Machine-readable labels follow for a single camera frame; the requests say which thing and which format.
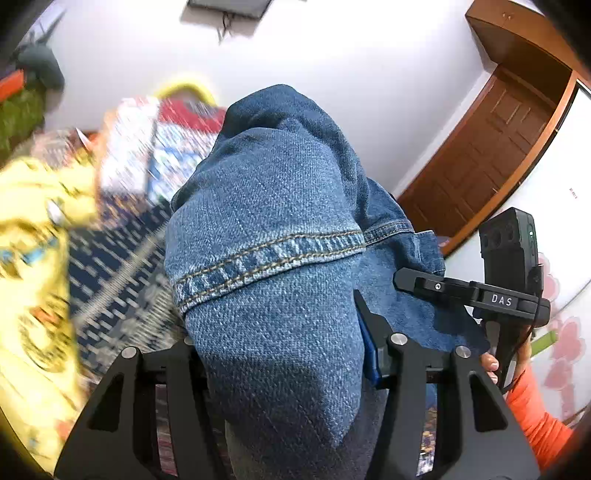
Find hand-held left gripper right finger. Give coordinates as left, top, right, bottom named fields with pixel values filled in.
left=353, top=290, right=541, bottom=480

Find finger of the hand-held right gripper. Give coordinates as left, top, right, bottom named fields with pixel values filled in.
left=393, top=268, right=476, bottom=305

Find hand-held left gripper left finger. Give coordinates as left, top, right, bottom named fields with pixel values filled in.
left=54, top=337, right=232, bottom=480

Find blue denim jeans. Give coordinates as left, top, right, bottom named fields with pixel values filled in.
left=164, top=84, right=490, bottom=480

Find person's right hand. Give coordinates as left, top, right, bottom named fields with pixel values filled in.
left=479, top=325, right=534, bottom=393

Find brown wooden door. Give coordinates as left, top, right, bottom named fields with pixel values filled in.
left=397, top=65, right=578, bottom=254

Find white cabinet with pink flowers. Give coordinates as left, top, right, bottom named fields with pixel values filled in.
left=443, top=83, right=591, bottom=425

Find patchwork printed blanket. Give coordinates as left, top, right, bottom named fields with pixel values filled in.
left=28, top=80, right=229, bottom=478

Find yellow printed cloth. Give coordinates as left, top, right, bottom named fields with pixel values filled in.
left=0, top=157, right=100, bottom=476

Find wooden overhead cabinet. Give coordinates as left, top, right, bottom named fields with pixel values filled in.
left=465, top=0, right=583, bottom=70

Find green cloth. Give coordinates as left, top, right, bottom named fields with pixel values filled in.
left=0, top=88, right=47, bottom=162

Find dark green bag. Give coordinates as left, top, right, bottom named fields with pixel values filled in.
left=18, top=44, right=65, bottom=90

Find wall-mounted black television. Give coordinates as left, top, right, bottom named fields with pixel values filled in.
left=187, top=0, right=273, bottom=19

